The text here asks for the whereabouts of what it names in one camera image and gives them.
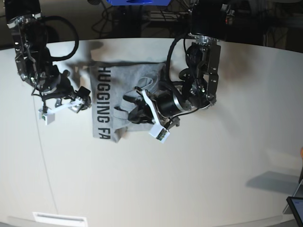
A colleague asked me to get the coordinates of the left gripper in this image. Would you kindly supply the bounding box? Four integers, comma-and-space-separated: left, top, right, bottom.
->
128, 86, 192, 129

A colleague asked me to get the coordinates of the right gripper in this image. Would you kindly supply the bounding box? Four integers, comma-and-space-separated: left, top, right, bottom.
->
39, 70, 91, 114

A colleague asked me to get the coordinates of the grey T-shirt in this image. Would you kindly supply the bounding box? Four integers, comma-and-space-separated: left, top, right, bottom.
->
89, 62, 166, 142

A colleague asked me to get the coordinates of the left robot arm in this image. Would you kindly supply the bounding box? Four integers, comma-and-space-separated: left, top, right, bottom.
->
128, 0, 230, 130

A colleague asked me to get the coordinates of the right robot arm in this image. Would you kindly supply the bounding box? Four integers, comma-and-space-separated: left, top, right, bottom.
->
3, 0, 91, 114

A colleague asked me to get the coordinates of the blue box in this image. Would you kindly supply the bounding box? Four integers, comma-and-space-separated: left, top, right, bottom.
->
107, 0, 170, 6

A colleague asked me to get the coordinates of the black power strip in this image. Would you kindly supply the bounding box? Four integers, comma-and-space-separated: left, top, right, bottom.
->
142, 10, 229, 24

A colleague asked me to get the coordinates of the white label strip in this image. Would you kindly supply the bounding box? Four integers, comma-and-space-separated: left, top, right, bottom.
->
33, 212, 88, 227

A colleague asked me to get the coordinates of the black tablet on stand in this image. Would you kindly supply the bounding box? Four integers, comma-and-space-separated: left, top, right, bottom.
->
286, 196, 303, 227

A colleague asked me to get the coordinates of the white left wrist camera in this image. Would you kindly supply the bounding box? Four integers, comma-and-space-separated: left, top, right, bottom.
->
149, 124, 170, 143

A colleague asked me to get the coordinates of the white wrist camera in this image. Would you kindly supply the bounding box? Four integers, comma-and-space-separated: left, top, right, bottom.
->
149, 124, 170, 143
38, 109, 55, 125

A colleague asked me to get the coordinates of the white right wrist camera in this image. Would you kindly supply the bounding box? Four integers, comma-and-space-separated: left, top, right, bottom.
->
38, 109, 55, 125

